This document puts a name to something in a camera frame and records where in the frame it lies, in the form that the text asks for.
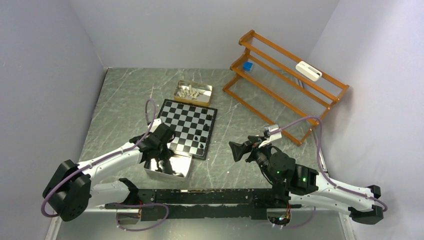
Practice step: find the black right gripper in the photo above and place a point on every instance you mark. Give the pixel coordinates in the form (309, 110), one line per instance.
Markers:
(238, 149)

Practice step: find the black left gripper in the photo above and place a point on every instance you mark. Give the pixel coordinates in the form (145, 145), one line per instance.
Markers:
(164, 151)

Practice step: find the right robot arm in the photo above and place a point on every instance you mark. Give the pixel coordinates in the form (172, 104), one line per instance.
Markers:
(296, 184)

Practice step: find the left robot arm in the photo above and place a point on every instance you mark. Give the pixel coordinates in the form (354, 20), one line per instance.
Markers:
(74, 187)

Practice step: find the pile of black chess pieces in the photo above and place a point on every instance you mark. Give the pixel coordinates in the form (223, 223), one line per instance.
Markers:
(164, 166)

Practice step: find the pile of white chess pieces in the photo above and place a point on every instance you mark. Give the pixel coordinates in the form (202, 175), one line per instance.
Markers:
(188, 92)

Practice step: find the silver tin box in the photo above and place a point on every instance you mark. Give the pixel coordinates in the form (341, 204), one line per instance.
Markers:
(177, 168)

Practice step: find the black and white chessboard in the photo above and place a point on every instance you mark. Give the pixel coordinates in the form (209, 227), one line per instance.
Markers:
(187, 121)

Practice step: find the gold tin box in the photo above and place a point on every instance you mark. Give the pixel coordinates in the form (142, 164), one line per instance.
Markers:
(203, 100)

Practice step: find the orange wooden rack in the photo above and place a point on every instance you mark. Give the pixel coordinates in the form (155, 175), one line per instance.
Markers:
(275, 74)

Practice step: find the blue cube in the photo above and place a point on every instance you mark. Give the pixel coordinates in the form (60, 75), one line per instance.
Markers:
(248, 66)

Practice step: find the white rectangular device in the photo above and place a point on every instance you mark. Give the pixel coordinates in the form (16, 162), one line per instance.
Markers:
(308, 71)

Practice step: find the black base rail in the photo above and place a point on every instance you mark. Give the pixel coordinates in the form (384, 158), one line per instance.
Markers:
(250, 203)

